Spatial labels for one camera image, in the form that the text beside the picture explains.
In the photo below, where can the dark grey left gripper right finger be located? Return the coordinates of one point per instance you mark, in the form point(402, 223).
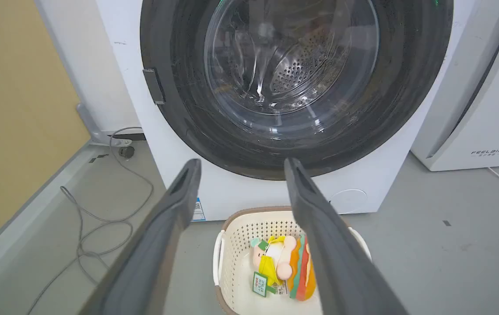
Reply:
point(337, 249)

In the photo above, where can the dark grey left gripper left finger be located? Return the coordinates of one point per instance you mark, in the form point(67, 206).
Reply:
point(153, 245)

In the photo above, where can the dark round washer door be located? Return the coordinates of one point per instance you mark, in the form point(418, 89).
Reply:
point(293, 87)

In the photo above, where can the white washing machine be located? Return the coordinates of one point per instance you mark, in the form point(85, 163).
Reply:
point(144, 131)

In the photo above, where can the hamburger plush toy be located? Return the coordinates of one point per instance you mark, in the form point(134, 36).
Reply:
point(302, 273)

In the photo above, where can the yellow plush doll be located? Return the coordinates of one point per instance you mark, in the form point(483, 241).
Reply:
point(275, 258)

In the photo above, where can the green and white tag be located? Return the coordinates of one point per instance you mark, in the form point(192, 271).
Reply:
point(260, 284)

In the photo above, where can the cream perforated laundry basket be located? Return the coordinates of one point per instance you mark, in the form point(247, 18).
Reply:
point(240, 271)

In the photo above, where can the grey metal partition foot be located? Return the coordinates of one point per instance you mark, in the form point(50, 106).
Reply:
point(96, 131)

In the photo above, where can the white air purifier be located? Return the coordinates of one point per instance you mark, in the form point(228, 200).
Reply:
point(486, 96)

